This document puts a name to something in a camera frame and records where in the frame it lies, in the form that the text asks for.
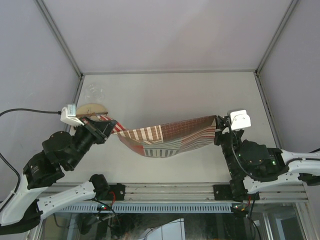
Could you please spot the round wooden plate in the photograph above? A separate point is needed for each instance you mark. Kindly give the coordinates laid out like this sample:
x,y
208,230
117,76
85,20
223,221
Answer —
x,y
91,108

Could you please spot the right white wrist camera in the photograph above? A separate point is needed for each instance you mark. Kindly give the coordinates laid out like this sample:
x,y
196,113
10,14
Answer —
x,y
239,119

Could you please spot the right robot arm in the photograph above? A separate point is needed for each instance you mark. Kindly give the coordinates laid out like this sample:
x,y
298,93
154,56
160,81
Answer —
x,y
255,167

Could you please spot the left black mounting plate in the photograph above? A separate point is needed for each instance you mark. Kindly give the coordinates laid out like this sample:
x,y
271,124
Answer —
x,y
118,190

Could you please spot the brown wooden knife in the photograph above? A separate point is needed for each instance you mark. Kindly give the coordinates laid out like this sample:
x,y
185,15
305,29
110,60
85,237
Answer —
x,y
91,114

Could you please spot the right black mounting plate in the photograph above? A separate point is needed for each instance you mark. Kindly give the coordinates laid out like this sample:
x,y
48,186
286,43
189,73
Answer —
x,y
222,192

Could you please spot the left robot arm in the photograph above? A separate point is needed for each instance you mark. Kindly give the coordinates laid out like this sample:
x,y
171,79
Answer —
x,y
24,209

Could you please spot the clear glass cup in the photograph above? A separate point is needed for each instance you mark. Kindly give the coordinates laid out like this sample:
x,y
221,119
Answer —
x,y
94,93

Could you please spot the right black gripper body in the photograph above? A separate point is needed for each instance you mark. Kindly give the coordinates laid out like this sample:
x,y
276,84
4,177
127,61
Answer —
x,y
231,142

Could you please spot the perforated blue cable tray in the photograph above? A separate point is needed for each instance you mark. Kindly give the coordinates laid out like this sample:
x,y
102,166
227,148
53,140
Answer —
x,y
149,208

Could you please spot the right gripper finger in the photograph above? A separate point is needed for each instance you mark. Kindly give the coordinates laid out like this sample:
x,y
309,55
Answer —
x,y
221,122
218,137

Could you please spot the patchwork striped placemat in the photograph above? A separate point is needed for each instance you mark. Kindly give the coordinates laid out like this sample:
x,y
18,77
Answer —
x,y
167,140

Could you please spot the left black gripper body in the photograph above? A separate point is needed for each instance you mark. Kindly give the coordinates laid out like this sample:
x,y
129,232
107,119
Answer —
x,y
88,134

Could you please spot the aluminium front rail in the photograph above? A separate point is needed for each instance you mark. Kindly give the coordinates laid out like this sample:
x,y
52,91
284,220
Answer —
x,y
203,192

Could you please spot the black mounting plate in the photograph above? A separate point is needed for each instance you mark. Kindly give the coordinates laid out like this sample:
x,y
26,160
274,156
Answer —
x,y
118,190
222,192

